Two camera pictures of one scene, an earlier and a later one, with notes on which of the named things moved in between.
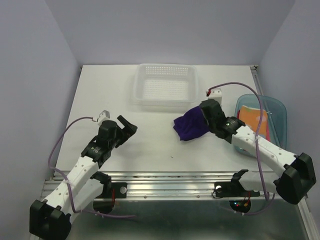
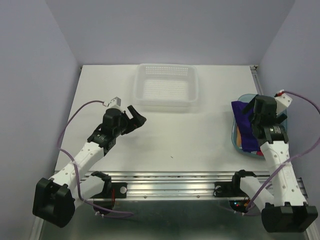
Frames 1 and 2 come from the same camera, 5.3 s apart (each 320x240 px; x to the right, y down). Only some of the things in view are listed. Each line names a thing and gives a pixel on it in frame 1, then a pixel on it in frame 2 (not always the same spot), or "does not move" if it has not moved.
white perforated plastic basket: x=162 y=85 does not move
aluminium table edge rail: x=194 y=186 does not move
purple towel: x=192 y=124 to x=249 y=142
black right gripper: x=219 y=106 to x=279 y=118
